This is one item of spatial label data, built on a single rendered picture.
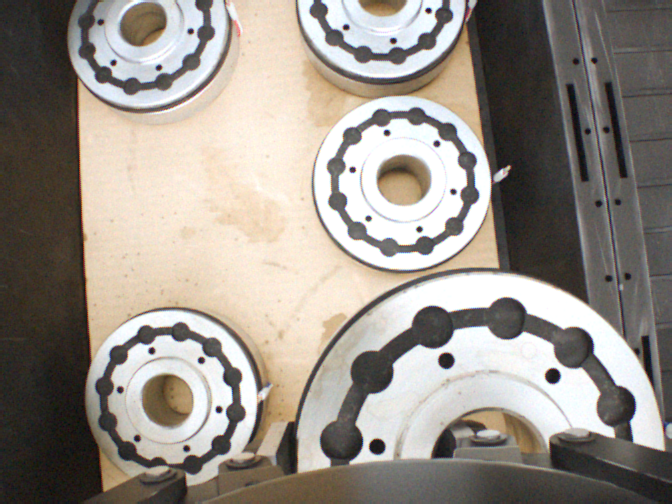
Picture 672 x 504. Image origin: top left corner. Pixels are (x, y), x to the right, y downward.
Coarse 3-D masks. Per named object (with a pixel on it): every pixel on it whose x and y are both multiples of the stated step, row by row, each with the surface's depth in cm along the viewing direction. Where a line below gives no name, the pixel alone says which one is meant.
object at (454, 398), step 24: (456, 384) 13; (480, 384) 13; (504, 384) 13; (528, 384) 13; (432, 408) 13; (456, 408) 13; (480, 408) 13; (504, 408) 13; (528, 408) 13; (552, 408) 13; (408, 432) 13; (432, 432) 13; (552, 432) 13; (408, 456) 13; (432, 456) 13
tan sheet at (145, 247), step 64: (256, 0) 34; (256, 64) 34; (448, 64) 33; (128, 128) 33; (192, 128) 33; (256, 128) 33; (320, 128) 33; (128, 192) 33; (192, 192) 33; (256, 192) 33; (384, 192) 33; (128, 256) 33; (192, 256) 33; (256, 256) 33; (320, 256) 33; (256, 320) 32; (320, 320) 32
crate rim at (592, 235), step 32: (544, 0) 23; (544, 32) 24; (576, 32) 23; (576, 64) 23; (576, 96) 23; (576, 128) 24; (576, 160) 23; (576, 192) 23; (576, 224) 23; (608, 224) 22; (608, 256) 22; (608, 288) 22; (608, 320) 22; (0, 480) 22
